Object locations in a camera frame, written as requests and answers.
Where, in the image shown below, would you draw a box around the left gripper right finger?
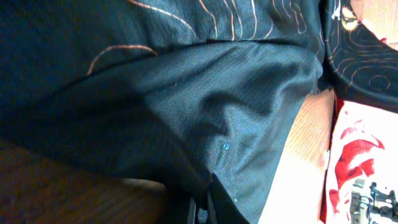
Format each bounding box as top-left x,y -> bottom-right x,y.
206,174 -> 249,224

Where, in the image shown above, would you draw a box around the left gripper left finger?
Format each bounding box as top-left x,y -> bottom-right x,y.
186,198 -> 196,224

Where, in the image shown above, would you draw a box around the black cycling jersey orange lines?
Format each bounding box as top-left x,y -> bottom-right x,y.
0,0 -> 398,224

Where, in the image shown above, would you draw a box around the red printed t-shirt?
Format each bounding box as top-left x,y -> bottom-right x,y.
318,0 -> 398,224

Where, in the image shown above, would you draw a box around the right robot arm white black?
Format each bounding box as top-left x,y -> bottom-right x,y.
350,179 -> 397,224

